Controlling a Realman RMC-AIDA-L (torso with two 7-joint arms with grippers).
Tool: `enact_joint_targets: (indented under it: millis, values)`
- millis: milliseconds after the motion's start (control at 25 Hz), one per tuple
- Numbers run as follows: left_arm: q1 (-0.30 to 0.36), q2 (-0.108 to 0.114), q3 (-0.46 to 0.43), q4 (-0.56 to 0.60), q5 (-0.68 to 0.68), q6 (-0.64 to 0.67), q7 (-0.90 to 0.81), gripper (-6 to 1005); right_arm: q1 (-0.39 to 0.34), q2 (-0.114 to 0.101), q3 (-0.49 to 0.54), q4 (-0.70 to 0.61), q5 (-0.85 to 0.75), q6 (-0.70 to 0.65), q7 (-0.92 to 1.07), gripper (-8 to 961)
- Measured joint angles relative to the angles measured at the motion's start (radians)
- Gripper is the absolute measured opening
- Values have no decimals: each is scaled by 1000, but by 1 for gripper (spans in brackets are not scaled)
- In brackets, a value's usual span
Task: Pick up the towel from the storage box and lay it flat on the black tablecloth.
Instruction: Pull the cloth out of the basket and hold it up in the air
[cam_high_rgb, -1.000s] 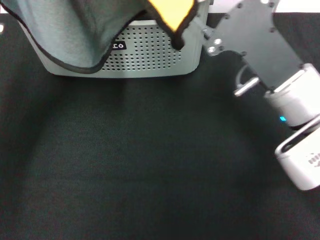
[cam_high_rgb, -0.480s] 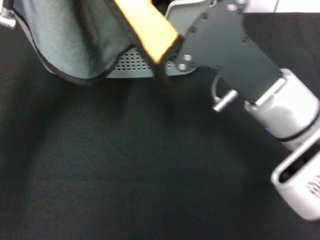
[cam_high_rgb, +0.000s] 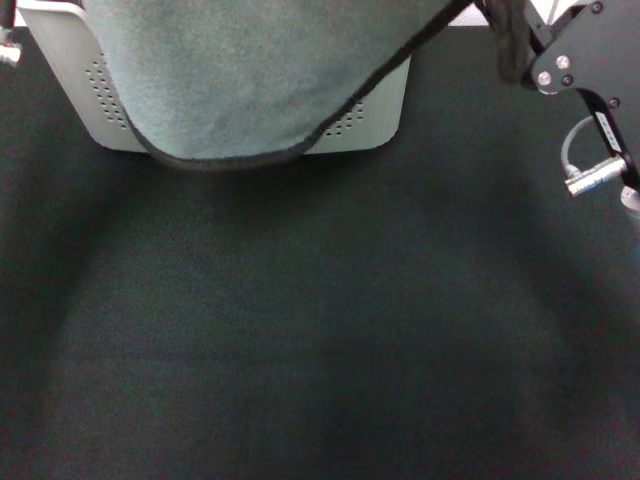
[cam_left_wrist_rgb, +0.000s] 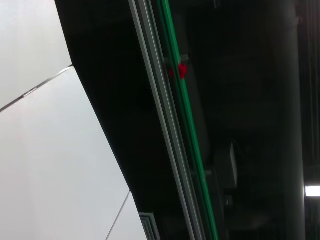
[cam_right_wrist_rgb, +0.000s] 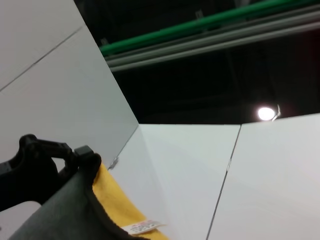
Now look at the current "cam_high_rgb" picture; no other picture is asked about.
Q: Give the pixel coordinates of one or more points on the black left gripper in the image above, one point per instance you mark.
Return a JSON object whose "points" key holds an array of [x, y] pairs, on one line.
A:
{"points": [[6, 12]]}

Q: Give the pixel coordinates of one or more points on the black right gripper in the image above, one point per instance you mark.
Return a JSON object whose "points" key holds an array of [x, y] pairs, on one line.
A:
{"points": [[610, 55]]}

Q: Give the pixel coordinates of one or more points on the grey and yellow towel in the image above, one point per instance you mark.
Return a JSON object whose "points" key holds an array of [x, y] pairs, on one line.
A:
{"points": [[240, 75]]}

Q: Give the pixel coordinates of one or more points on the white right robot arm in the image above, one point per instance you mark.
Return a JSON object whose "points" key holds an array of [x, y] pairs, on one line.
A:
{"points": [[632, 202]]}

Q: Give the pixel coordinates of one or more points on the grey perforated storage box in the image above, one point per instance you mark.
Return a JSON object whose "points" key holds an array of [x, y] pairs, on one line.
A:
{"points": [[65, 75]]}

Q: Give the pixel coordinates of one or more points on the black tablecloth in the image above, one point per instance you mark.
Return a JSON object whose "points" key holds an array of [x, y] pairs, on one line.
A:
{"points": [[320, 325]]}

